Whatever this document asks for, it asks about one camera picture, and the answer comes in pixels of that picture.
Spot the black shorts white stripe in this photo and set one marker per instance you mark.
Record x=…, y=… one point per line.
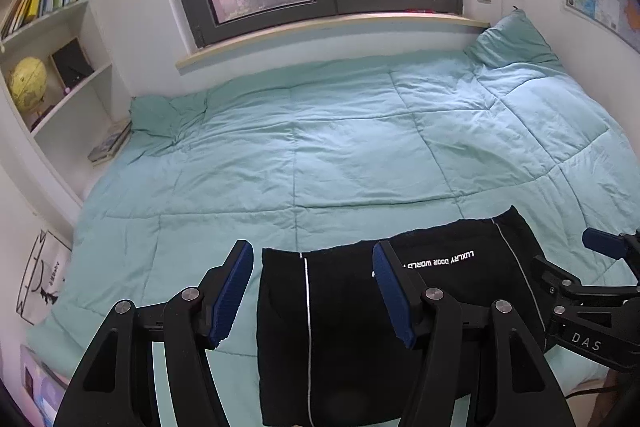
x=340, y=307

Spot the pale colourful box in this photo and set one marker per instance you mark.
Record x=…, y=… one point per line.
x=42, y=387

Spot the small stack of books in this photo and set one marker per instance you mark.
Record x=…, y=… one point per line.
x=110, y=144

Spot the white printed tote bag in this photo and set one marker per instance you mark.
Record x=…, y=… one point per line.
x=45, y=277

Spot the yellow globe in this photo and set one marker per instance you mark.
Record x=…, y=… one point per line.
x=27, y=82

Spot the wooden window sill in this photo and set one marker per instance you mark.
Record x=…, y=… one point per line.
x=325, y=34

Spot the black box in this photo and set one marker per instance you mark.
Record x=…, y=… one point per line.
x=72, y=62

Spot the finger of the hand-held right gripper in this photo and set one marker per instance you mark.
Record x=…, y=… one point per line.
x=555, y=277
x=602, y=243

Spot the light green quilt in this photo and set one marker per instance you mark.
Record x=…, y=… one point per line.
x=325, y=147

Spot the white bookshelf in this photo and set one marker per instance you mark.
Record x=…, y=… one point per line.
x=95, y=57

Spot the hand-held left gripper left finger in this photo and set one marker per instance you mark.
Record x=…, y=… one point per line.
x=230, y=297

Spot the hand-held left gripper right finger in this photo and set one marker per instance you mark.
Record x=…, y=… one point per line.
x=392, y=297

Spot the light green pillow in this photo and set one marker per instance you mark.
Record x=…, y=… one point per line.
x=515, y=42

